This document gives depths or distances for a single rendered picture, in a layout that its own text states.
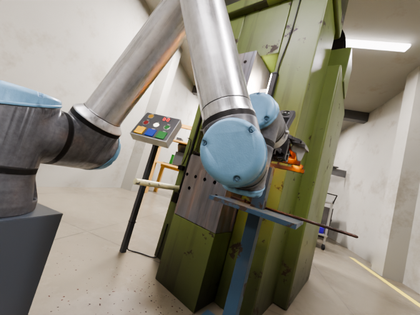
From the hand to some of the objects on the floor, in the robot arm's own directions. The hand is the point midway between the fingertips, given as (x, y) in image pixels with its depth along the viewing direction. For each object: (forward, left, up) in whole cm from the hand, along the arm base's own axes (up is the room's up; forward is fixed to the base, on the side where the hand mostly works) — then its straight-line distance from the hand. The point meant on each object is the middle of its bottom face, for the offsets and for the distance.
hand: (285, 147), depth 71 cm
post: (+77, +97, -97) cm, 157 cm away
